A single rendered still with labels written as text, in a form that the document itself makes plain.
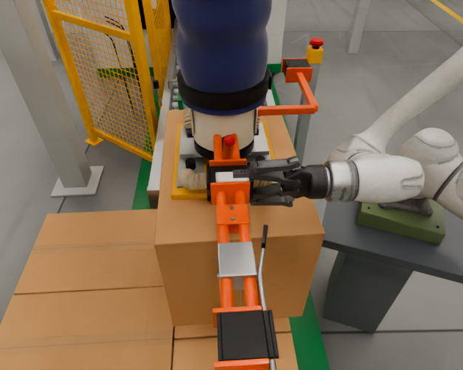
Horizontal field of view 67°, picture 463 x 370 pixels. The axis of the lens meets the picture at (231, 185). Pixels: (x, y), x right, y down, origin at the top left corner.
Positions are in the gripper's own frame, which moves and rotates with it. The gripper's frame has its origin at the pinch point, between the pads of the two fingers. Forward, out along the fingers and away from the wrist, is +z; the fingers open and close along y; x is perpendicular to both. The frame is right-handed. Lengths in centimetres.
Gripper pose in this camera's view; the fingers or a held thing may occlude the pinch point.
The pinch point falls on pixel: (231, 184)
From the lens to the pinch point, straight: 76.0
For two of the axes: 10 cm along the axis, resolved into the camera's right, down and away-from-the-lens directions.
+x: -0.6, -6.9, 7.3
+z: -10.0, 0.4, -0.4
